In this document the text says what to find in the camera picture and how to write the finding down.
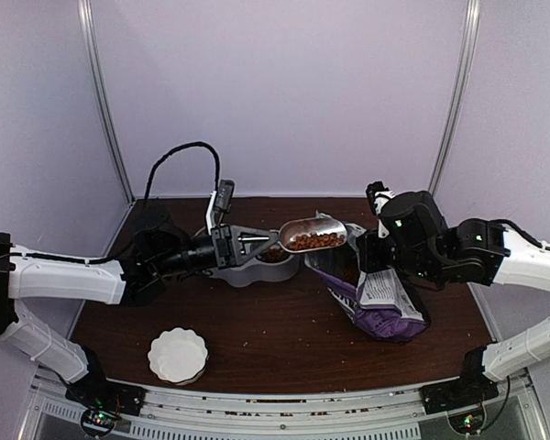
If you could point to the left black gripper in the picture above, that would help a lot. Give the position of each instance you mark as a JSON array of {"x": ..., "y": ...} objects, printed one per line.
[{"x": 224, "y": 237}]

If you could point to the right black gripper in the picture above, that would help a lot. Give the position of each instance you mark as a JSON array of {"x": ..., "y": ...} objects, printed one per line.
[{"x": 370, "y": 261}]

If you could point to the purple puppy food bag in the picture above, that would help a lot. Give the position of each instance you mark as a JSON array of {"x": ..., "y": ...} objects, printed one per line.
[{"x": 379, "y": 304}]

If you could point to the metal food scoop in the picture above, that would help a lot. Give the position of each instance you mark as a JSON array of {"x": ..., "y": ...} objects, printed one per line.
[{"x": 318, "y": 225}]

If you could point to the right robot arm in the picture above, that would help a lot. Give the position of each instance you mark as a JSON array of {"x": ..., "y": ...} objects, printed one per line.
[{"x": 413, "y": 238}]

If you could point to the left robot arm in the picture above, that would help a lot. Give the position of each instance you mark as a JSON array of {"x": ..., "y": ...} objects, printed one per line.
[{"x": 157, "y": 251}]

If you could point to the grey double pet feeder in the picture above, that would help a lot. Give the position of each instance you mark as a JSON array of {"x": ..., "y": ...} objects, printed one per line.
[{"x": 248, "y": 274}]

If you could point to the right steel feeder bowl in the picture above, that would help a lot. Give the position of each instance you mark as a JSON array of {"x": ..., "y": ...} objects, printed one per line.
[{"x": 275, "y": 254}]

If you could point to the white scalloped ceramic dish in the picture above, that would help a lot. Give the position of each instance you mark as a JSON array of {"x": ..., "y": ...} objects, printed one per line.
[{"x": 178, "y": 356}]

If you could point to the right circuit board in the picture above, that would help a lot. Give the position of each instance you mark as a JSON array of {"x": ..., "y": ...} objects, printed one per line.
[{"x": 467, "y": 423}]

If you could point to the circuit board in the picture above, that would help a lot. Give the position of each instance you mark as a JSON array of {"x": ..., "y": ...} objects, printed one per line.
[
  {"x": 467, "y": 423},
  {"x": 98, "y": 422}
]

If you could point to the left circuit board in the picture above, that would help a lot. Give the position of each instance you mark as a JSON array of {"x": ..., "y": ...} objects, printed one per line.
[{"x": 98, "y": 422}]

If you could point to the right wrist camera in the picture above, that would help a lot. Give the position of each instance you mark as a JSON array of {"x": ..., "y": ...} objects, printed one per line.
[{"x": 378, "y": 195}]

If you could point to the right aluminium frame post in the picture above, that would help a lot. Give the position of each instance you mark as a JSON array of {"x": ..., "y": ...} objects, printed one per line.
[{"x": 467, "y": 50}]

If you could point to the aluminium frame post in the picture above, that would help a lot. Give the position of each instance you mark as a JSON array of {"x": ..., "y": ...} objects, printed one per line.
[
  {"x": 86, "y": 17},
  {"x": 467, "y": 50}
]

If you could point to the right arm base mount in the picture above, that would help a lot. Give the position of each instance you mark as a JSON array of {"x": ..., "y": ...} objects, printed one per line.
[{"x": 458, "y": 393}]

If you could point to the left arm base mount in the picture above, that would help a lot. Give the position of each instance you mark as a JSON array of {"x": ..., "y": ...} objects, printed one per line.
[{"x": 114, "y": 398}]

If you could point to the front aluminium rail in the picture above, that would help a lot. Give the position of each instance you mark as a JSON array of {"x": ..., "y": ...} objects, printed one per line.
[{"x": 393, "y": 413}]

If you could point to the left aluminium frame post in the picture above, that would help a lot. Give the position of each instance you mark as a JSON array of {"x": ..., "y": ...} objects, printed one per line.
[{"x": 86, "y": 17}]

